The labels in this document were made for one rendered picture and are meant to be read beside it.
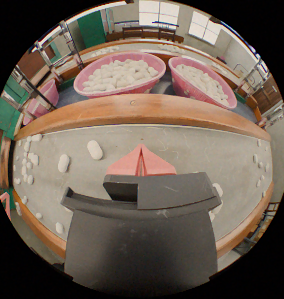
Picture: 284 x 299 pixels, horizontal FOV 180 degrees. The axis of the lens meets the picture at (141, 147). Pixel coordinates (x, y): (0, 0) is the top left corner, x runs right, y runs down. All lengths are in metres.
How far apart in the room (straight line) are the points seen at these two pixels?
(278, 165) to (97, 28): 6.36
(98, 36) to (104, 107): 2.67
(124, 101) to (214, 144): 0.19
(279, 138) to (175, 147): 4.49
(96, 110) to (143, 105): 0.08
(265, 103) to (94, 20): 5.52
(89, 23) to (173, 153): 2.87
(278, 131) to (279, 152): 0.67
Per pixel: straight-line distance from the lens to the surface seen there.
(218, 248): 0.34
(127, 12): 5.08
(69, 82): 0.54
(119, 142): 0.15
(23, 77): 0.28
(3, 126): 0.82
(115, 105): 0.16
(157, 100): 0.16
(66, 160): 0.19
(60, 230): 0.28
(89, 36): 2.85
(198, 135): 0.19
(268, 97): 4.77
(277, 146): 4.56
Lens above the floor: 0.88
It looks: 76 degrees down
